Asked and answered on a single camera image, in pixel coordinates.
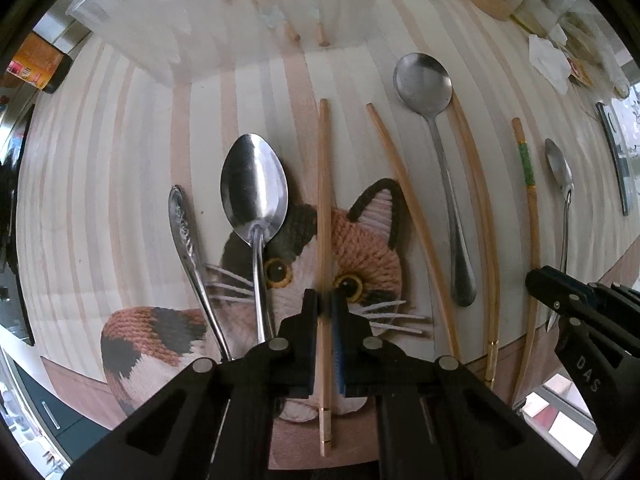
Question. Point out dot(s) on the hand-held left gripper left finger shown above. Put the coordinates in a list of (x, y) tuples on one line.
[(312, 345)]

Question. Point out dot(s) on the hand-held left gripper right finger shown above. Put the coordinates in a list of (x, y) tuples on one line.
[(340, 347)]

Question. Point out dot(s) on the dark bottle with orange label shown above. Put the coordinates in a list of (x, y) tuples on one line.
[(35, 62)]

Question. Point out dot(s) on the small steel spoon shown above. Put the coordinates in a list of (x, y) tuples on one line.
[(557, 165)]

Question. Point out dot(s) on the yellow packet with red swirl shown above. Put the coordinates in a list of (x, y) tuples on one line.
[(580, 68)]

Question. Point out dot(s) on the large oval steel spoon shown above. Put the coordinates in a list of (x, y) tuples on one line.
[(255, 185)]

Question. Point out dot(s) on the cat-shaped knitted mat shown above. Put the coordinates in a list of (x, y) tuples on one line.
[(372, 245)]

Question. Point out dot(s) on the blue smartphone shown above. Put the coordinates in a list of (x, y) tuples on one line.
[(618, 160)]

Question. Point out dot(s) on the round bowl steel spoon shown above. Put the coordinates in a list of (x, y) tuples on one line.
[(422, 85)]

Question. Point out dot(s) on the clear plastic utensil container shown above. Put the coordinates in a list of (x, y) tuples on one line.
[(150, 45)]

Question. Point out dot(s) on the green banded wooden chopstick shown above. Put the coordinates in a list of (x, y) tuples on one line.
[(526, 165)]

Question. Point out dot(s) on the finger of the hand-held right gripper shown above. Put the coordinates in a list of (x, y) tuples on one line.
[(552, 292), (620, 297)]

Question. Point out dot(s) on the plain wooden chopstick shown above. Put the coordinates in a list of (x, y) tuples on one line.
[(400, 170), (324, 185), (321, 35), (292, 30), (475, 185)]

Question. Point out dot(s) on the white crumpled tissue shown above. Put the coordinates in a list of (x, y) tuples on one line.
[(547, 62)]

